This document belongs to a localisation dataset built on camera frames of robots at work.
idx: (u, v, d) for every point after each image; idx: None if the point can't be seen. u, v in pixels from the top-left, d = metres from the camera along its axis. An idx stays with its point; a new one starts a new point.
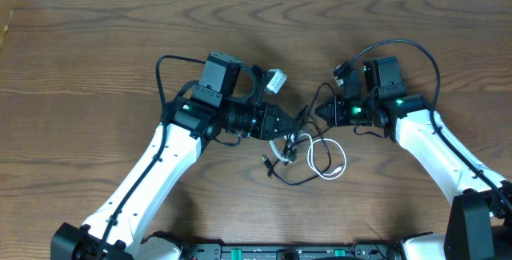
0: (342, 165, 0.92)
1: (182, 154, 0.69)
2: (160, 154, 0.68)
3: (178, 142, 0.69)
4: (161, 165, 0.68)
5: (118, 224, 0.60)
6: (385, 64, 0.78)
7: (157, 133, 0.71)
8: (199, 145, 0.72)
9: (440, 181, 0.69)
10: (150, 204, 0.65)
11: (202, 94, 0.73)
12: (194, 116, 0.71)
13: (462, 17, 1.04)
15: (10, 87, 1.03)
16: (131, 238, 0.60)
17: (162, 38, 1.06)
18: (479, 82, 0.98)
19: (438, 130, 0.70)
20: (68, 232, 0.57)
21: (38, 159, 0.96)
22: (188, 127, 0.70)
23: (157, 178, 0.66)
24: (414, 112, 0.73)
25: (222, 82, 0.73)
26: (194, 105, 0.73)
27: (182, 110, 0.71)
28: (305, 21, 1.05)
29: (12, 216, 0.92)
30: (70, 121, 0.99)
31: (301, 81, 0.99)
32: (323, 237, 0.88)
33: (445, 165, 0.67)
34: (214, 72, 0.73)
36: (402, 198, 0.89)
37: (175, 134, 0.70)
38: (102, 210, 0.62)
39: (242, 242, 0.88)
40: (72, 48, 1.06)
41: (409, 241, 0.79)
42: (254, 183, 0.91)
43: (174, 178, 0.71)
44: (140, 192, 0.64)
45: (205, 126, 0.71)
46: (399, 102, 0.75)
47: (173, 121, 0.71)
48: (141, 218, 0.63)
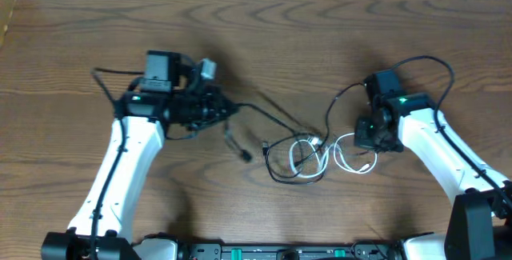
0: (348, 167, 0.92)
1: (146, 139, 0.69)
2: (124, 144, 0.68)
3: (139, 130, 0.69)
4: (127, 154, 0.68)
5: (102, 217, 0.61)
6: (385, 74, 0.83)
7: (114, 129, 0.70)
8: (160, 130, 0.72)
9: (442, 180, 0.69)
10: (129, 192, 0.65)
11: (150, 86, 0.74)
12: (147, 104, 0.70)
13: (462, 17, 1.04)
15: (10, 87, 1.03)
16: (120, 226, 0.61)
17: (162, 38, 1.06)
18: (479, 82, 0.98)
19: (441, 129, 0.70)
20: (56, 238, 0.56)
21: (38, 159, 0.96)
22: (145, 115, 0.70)
23: (128, 167, 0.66)
24: (415, 111, 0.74)
25: (169, 70, 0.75)
26: (142, 95, 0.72)
27: (133, 101, 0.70)
28: (305, 21, 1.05)
29: (13, 216, 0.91)
30: (70, 121, 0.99)
31: (301, 82, 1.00)
32: (324, 236, 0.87)
33: (446, 164, 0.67)
34: (158, 63, 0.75)
36: (403, 198, 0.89)
37: (135, 125, 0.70)
38: (82, 210, 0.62)
39: (242, 242, 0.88)
40: (72, 48, 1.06)
41: (409, 241, 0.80)
42: (254, 183, 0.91)
43: (144, 165, 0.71)
44: (115, 183, 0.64)
45: (161, 110, 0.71)
46: (402, 99, 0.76)
47: (129, 114, 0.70)
48: (123, 204, 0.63)
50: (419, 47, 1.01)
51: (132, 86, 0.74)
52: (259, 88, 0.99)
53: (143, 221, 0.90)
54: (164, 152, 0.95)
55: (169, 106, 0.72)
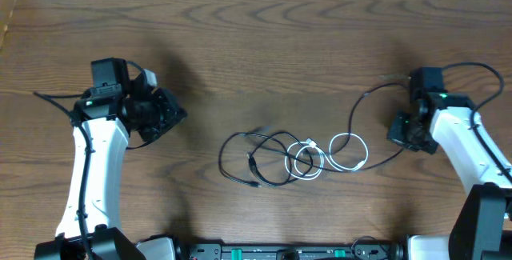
0: (348, 166, 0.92)
1: (110, 137, 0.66)
2: (90, 146, 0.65)
3: (102, 130, 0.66)
4: (96, 154, 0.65)
5: (89, 215, 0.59)
6: (430, 70, 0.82)
7: (76, 137, 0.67)
8: (122, 125, 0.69)
9: (462, 174, 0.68)
10: (108, 186, 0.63)
11: (101, 93, 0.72)
12: (102, 105, 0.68)
13: (463, 17, 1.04)
15: (10, 87, 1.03)
16: (107, 220, 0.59)
17: (162, 38, 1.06)
18: (479, 82, 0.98)
19: (474, 126, 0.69)
20: (49, 246, 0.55)
21: (38, 159, 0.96)
22: (102, 115, 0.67)
23: (101, 164, 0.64)
24: (453, 106, 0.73)
25: (116, 75, 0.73)
26: (94, 99, 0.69)
27: (86, 106, 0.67)
28: (305, 21, 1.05)
29: (13, 216, 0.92)
30: (69, 120, 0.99)
31: (301, 82, 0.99)
32: (324, 236, 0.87)
33: (474, 158, 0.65)
34: (103, 70, 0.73)
36: (403, 198, 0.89)
37: (97, 126, 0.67)
38: (65, 216, 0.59)
39: (242, 242, 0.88)
40: (72, 48, 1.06)
41: (414, 237, 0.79)
42: (254, 183, 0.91)
43: (118, 162, 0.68)
44: (91, 182, 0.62)
45: (117, 106, 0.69)
46: (444, 95, 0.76)
47: (87, 118, 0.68)
48: (106, 198, 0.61)
50: (419, 47, 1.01)
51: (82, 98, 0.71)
52: (259, 89, 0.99)
53: (143, 221, 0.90)
54: (164, 153, 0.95)
55: (125, 102, 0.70)
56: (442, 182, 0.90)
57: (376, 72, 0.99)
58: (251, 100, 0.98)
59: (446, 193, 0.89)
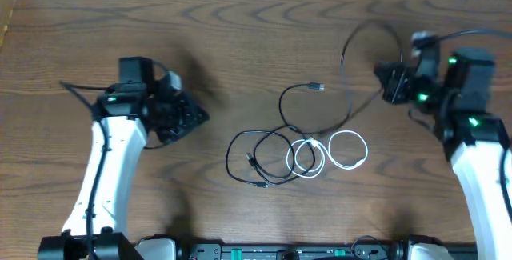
0: (348, 166, 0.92)
1: (127, 137, 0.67)
2: (107, 144, 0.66)
3: (120, 129, 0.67)
4: (112, 154, 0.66)
5: (97, 216, 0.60)
6: (478, 74, 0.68)
7: (95, 131, 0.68)
8: (141, 126, 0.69)
9: (480, 228, 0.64)
10: (119, 189, 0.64)
11: (126, 90, 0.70)
12: (123, 102, 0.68)
13: (464, 17, 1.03)
15: (10, 87, 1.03)
16: (114, 222, 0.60)
17: (162, 38, 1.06)
18: None
19: (502, 182, 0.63)
20: (52, 242, 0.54)
21: (38, 159, 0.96)
22: (122, 114, 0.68)
23: (115, 165, 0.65)
24: (482, 142, 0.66)
25: (142, 74, 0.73)
26: (118, 95, 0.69)
27: (108, 102, 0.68)
28: (306, 21, 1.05)
29: (13, 216, 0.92)
30: (69, 121, 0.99)
31: (301, 82, 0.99)
32: (324, 236, 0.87)
33: (493, 224, 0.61)
34: (130, 66, 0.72)
36: (403, 198, 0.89)
37: (116, 124, 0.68)
38: (74, 212, 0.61)
39: (242, 242, 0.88)
40: (72, 48, 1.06)
41: (416, 246, 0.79)
42: (254, 183, 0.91)
43: (132, 162, 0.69)
44: (104, 182, 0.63)
45: (138, 106, 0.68)
46: (474, 122, 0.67)
47: (107, 114, 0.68)
48: (115, 202, 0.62)
50: None
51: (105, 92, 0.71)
52: (260, 89, 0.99)
53: (143, 221, 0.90)
54: (164, 153, 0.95)
55: (146, 102, 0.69)
56: (442, 183, 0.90)
57: None
58: (251, 100, 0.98)
59: (446, 194, 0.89)
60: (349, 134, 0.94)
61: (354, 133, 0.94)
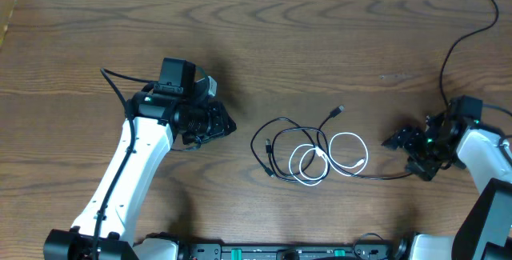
0: (348, 166, 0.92)
1: (154, 141, 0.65)
2: (133, 146, 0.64)
3: (148, 132, 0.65)
4: (136, 158, 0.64)
5: (106, 218, 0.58)
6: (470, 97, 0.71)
7: (125, 129, 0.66)
8: (170, 132, 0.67)
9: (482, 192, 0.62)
10: (134, 194, 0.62)
11: (163, 91, 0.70)
12: (158, 105, 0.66)
13: (463, 17, 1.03)
15: (10, 87, 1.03)
16: (122, 229, 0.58)
17: (162, 38, 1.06)
18: (479, 82, 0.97)
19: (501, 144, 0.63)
20: (59, 236, 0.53)
21: (38, 159, 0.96)
22: (154, 117, 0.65)
23: (136, 170, 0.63)
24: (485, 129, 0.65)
25: (182, 78, 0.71)
26: (154, 97, 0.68)
27: (142, 102, 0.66)
28: (305, 22, 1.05)
29: (13, 216, 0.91)
30: (68, 121, 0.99)
31: (301, 82, 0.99)
32: (324, 236, 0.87)
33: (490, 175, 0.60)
34: (173, 69, 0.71)
36: (402, 198, 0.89)
37: (145, 126, 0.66)
38: (87, 210, 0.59)
39: (242, 242, 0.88)
40: (72, 48, 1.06)
41: (420, 234, 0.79)
42: (254, 183, 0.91)
43: (152, 168, 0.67)
44: (121, 186, 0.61)
45: (171, 111, 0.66)
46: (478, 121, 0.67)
47: (138, 114, 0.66)
48: (128, 207, 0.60)
50: (418, 46, 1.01)
51: (143, 90, 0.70)
52: (260, 88, 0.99)
53: (143, 221, 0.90)
54: None
55: (179, 108, 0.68)
56: (441, 182, 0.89)
57: (376, 72, 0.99)
58: (250, 100, 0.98)
59: (446, 194, 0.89)
60: (349, 134, 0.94)
61: (354, 133, 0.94)
